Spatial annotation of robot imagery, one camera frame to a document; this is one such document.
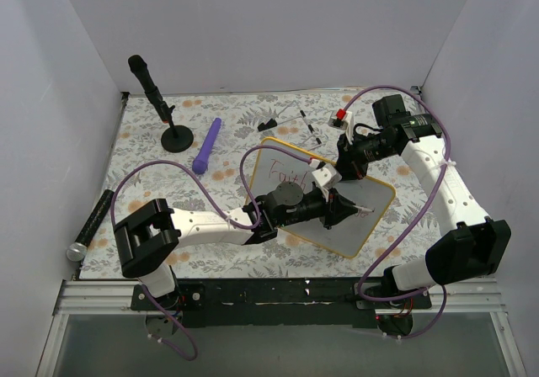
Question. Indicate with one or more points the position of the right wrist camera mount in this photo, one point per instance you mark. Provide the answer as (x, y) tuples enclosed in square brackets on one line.
[(343, 120)]

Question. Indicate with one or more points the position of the black flashlight silver head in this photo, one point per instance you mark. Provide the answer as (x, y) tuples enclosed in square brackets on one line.
[(77, 251)]

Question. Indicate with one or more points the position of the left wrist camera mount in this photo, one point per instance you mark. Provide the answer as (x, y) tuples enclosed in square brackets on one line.
[(325, 176)]

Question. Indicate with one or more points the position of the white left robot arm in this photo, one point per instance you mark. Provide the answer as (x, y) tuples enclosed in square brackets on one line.
[(145, 238)]

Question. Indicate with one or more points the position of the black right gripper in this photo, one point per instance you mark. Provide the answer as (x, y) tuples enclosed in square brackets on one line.
[(346, 158)]

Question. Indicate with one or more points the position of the aluminium frame rail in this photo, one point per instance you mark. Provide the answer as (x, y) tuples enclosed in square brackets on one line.
[(130, 298)]

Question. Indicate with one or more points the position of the floral table mat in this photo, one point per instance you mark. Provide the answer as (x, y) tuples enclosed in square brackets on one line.
[(144, 171)]

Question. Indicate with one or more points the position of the black microphone on stand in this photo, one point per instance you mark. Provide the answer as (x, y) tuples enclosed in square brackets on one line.
[(176, 138)]

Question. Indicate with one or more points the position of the white red marker pen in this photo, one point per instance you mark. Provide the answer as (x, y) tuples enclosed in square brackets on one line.
[(364, 209)]

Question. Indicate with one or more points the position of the yellow framed whiteboard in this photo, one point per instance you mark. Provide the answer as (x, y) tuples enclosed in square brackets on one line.
[(280, 182)]

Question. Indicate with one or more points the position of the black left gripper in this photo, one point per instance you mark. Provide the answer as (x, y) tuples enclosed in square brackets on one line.
[(329, 209)]

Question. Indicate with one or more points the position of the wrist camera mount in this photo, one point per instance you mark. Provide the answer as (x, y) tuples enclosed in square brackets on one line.
[(343, 120), (325, 176)]

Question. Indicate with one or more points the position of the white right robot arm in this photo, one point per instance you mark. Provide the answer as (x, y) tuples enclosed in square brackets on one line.
[(471, 243)]

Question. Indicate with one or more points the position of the wire whiteboard stand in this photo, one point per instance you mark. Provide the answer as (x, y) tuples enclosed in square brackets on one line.
[(293, 120)]

